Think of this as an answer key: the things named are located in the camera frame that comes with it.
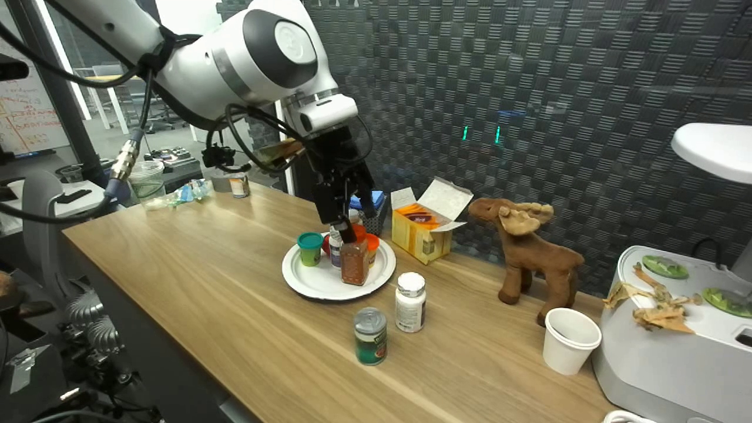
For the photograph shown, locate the white paper plate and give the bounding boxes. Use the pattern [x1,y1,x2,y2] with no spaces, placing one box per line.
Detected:
[281,241,396,300]

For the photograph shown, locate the white bowl on stand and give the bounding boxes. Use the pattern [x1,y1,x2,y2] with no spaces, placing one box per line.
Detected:
[671,123,752,186]

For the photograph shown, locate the brown plush moose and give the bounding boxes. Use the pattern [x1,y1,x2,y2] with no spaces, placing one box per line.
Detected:
[467,197,586,324]

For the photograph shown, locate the orange lid spice jar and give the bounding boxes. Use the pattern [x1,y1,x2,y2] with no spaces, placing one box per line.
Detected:
[340,226,372,287]

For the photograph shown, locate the grey foam block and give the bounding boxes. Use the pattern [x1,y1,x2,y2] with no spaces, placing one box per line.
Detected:
[365,210,389,234]

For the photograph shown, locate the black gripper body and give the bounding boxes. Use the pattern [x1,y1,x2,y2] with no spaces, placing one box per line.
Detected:
[305,126,373,211]

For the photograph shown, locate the white bin with leaves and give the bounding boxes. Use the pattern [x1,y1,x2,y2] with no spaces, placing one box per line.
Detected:
[595,244,752,423]

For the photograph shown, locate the white paper cup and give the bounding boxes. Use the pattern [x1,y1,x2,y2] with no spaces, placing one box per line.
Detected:
[542,308,601,375]

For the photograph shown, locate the open orange cardboard box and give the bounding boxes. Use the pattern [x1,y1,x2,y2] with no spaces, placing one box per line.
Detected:
[389,176,472,263]

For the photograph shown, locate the teal lid green cup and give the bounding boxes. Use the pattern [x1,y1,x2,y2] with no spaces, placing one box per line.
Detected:
[297,233,325,265]

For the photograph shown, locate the blue label white bottle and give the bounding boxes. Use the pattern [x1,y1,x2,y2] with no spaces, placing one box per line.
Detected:
[325,226,344,265]

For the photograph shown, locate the orange lid small cup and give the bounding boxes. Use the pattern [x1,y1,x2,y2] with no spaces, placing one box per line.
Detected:
[365,233,380,263]

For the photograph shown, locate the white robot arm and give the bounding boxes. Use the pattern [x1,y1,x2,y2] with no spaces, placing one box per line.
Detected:
[50,0,373,234]

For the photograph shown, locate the white supplement bottle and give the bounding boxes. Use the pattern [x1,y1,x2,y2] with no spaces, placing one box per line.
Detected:
[395,273,426,334]

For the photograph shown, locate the blue sponge cloth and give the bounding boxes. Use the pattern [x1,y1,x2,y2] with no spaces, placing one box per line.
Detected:
[348,190,386,211]

